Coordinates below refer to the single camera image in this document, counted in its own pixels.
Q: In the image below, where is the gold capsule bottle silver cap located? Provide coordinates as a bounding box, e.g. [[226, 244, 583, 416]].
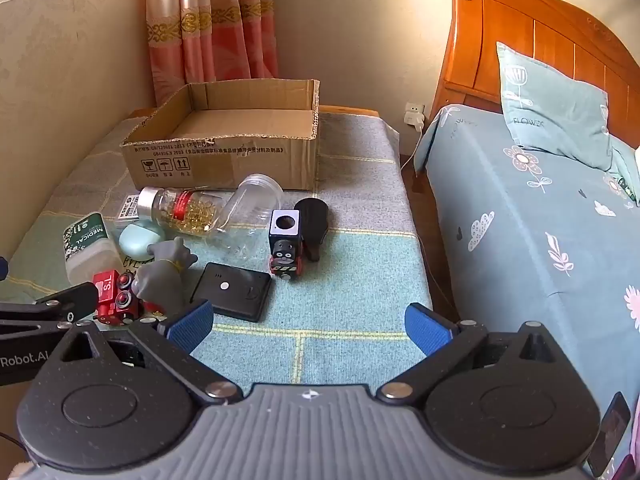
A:
[[137, 186, 236, 238]]

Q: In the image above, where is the black phone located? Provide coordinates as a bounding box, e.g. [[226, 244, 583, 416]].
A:
[[587, 392, 632, 478]]

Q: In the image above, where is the white wall charger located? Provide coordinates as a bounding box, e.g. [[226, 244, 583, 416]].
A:
[[404, 102, 427, 131]]

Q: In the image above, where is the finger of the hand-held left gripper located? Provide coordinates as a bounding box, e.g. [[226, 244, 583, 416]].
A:
[[0, 282, 99, 336]]

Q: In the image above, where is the teal floral bed sheet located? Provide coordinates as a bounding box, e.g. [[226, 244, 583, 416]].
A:
[[414, 104, 640, 480]]

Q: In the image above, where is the black toy train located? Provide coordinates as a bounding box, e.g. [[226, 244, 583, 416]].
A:
[[268, 208, 306, 281]]

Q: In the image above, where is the wooden table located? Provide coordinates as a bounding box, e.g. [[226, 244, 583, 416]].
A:
[[129, 104, 382, 120]]

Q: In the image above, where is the teal floral pillow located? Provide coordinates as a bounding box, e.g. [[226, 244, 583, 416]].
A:
[[496, 42, 612, 173]]

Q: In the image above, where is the pink patterned curtain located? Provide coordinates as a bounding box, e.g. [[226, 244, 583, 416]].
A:
[[145, 0, 281, 106]]

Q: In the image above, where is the orange wooden headboard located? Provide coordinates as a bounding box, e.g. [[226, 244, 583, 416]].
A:
[[431, 0, 640, 121]]

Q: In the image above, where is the black rounded plastic object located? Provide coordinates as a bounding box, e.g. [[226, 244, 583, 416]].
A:
[[294, 198, 329, 263]]

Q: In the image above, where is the clear empty plastic jar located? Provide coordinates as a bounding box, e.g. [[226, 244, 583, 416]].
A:
[[216, 174, 284, 233]]

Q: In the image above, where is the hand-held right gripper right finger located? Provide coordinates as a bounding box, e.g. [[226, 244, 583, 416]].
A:
[[376, 302, 568, 403]]

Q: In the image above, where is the light blue earbud case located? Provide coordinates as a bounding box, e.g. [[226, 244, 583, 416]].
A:
[[118, 221, 166, 262]]

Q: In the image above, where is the grey rubber toy animal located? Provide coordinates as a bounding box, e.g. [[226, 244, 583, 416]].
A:
[[132, 237, 198, 313]]

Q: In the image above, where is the black square device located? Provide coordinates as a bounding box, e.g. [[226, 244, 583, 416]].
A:
[[190, 262, 272, 323]]

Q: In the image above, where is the brown cardboard box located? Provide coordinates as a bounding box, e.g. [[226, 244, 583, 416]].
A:
[[120, 79, 321, 192]]

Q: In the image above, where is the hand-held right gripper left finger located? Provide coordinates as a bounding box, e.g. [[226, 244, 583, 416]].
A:
[[50, 300, 243, 407]]

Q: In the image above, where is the red toy train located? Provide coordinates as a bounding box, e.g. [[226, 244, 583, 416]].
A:
[[92, 269, 166, 327]]

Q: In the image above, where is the white charger cable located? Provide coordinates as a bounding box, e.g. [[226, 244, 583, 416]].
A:
[[400, 127, 426, 176]]

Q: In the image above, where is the clear pen refill case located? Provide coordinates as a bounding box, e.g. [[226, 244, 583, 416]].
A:
[[114, 194, 143, 226]]

